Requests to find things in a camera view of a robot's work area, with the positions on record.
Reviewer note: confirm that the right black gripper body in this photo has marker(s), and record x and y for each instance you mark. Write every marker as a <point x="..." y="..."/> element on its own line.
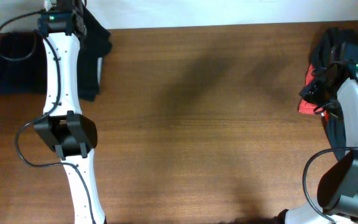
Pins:
<point x="321" y="95"/>

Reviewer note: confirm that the black shorts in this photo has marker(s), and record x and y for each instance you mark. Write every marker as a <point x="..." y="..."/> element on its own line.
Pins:
<point x="96" y="45"/>

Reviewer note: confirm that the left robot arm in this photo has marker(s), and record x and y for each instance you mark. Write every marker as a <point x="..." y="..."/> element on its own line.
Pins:
<point x="63" y="128"/>

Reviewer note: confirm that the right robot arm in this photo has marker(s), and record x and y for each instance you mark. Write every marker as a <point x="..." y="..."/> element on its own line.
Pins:
<point x="337" y="194"/>

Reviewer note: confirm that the black printed t-shirt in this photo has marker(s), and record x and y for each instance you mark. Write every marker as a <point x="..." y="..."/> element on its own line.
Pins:
<point x="341" y="123"/>

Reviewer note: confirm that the red garment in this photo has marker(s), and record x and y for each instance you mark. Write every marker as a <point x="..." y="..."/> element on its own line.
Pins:
<point x="305" y="107"/>

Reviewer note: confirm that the folded navy blue garment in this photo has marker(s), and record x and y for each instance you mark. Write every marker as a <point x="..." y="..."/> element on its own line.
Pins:
<point x="27" y="76"/>

